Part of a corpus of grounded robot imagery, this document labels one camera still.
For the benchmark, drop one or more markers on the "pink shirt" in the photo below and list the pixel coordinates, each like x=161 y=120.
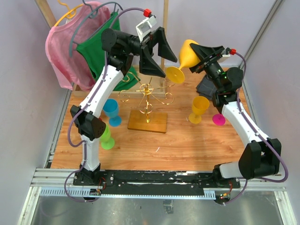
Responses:
x=73 y=69

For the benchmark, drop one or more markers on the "pink wine glass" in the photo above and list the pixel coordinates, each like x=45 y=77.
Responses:
x=219 y=119

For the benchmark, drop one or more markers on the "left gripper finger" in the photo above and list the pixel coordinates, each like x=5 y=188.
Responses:
x=147 y=65
x=164 y=50

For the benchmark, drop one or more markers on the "green wine glass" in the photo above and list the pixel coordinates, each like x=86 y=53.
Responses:
x=106 y=141

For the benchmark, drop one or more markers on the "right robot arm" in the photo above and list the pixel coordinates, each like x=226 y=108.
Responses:
x=261 y=156

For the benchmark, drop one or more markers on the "wooden frame post centre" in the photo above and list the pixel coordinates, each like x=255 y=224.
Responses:
x=165 y=21

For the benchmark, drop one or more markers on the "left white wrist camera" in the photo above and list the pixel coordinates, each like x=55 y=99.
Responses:
x=145 y=26

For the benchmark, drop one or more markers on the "grey folded cloth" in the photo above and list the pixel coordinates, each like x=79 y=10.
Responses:
x=206 y=88

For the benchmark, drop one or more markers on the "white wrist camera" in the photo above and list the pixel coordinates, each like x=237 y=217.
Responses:
x=225 y=54
x=145 y=26

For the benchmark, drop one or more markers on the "yellow clothes hanger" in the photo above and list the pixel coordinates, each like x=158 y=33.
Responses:
x=71 y=12

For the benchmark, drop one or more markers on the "aluminium corner profile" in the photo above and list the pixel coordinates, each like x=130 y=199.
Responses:
x=264 y=26

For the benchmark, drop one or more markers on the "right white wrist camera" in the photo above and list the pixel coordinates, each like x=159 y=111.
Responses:
x=225 y=54

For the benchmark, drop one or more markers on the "wooden frame post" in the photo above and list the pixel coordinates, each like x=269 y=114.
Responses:
x=165 y=21
x=46 y=12

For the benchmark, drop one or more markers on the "green shirt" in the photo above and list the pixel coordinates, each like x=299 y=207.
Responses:
x=94 y=55

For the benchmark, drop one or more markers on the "blue wine glass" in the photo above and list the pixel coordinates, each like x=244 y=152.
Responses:
x=111 y=109

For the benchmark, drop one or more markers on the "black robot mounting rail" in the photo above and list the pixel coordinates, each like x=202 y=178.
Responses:
x=155 y=184

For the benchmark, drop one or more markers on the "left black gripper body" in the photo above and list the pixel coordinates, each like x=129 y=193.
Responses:
x=150 y=40

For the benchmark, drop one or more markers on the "gold wire glass rack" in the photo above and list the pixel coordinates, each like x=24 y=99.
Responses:
x=147 y=91

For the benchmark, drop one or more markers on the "wooden frame post left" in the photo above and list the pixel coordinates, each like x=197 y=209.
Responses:
x=46 y=12

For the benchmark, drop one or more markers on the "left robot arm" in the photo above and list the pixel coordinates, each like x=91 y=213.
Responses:
x=119 y=48

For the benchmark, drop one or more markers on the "amber rack base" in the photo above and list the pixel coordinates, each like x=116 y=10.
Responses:
x=152 y=122

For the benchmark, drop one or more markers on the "orange yellow wine glass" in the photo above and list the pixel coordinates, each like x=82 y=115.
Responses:
x=187 y=58

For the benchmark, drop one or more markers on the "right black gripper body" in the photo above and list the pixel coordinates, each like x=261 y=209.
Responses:
x=211 y=68

